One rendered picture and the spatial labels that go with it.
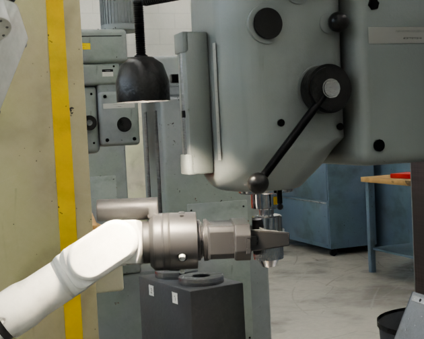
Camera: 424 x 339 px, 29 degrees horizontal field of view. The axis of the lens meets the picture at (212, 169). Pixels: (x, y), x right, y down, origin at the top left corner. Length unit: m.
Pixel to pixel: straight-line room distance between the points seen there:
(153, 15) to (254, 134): 9.58
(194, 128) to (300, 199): 7.86
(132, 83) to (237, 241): 0.30
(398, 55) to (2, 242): 1.94
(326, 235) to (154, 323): 6.97
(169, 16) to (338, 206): 3.67
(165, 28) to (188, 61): 9.53
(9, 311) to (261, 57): 0.52
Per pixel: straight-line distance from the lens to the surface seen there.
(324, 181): 8.56
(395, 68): 1.24
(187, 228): 1.23
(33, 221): 2.92
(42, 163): 2.91
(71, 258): 1.22
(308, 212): 8.92
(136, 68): 1.08
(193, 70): 1.21
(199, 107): 1.21
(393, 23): 1.25
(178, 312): 1.59
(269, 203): 1.25
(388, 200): 8.79
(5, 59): 1.42
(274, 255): 1.26
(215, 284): 1.59
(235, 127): 1.16
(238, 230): 1.22
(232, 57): 1.17
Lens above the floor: 1.41
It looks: 3 degrees down
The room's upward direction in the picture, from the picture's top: 3 degrees counter-clockwise
